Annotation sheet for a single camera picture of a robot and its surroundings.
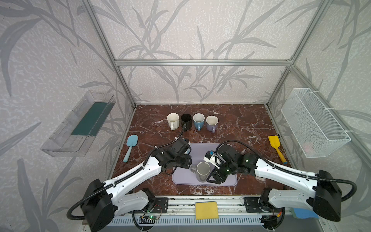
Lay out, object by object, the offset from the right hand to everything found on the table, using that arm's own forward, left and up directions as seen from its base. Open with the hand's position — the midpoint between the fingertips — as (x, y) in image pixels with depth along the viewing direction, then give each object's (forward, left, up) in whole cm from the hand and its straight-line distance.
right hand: (209, 173), depth 74 cm
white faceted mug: (+37, +23, -3) cm, 44 cm away
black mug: (+39, +13, -4) cm, 42 cm away
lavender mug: (+39, -5, -9) cm, 40 cm away
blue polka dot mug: (+39, +5, -6) cm, 40 cm away
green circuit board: (-18, +28, -11) cm, 35 cm away
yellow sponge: (-15, +2, -9) cm, 18 cm away
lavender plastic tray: (+1, +14, -11) cm, 18 cm away
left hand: (+8, +9, 0) cm, 12 cm away
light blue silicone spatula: (+26, +51, -12) cm, 59 cm away
